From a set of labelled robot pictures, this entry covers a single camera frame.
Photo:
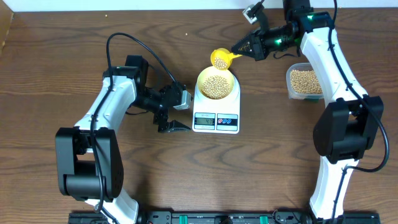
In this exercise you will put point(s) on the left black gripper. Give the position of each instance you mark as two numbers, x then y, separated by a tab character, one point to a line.
161	118

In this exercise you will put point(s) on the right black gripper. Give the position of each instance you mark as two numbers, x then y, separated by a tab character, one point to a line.
257	51

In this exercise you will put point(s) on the yellow scoop spoon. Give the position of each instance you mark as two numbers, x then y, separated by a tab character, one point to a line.
222	58

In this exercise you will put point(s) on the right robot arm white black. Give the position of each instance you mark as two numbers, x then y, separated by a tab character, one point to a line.
348	126

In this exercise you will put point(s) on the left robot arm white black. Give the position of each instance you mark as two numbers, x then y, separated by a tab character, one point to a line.
89	163

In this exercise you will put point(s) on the soybeans in scoop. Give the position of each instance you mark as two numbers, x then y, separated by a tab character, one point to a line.
220	64

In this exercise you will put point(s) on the yellow plastic bowl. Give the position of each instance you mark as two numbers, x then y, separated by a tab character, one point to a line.
212	71

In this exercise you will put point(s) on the white digital kitchen scale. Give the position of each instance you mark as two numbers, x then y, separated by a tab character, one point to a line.
217	116

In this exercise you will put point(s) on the soybeans in yellow bowl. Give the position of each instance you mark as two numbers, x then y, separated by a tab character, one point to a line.
216	87

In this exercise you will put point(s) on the clear plastic container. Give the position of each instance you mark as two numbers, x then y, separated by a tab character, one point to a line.
293	94

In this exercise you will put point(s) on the pile of soybeans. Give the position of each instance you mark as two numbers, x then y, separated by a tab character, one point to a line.
305	82

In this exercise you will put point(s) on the green tape label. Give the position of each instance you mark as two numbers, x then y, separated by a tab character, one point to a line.
315	100

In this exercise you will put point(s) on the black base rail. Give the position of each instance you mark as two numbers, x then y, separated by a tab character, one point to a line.
165	217

